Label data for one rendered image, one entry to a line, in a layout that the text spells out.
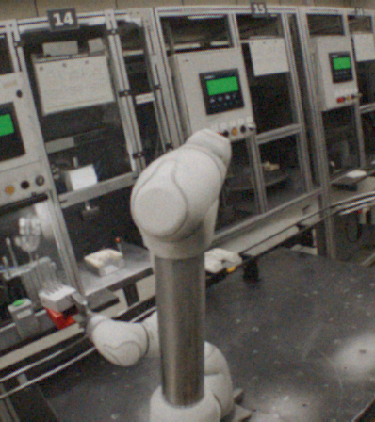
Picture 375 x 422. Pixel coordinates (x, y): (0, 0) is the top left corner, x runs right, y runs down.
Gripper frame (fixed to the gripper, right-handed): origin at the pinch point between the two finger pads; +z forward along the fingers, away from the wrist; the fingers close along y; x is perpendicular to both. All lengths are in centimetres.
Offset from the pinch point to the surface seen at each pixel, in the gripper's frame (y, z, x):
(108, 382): -31.2, -5.3, -1.5
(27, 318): -1.6, 11.0, 15.3
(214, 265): -11, 4, -65
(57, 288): 3.4, 14.1, 0.4
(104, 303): -8.5, 10.6, -14.3
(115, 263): -6, 38, -34
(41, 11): 209, 382, -151
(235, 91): 60, 21, -110
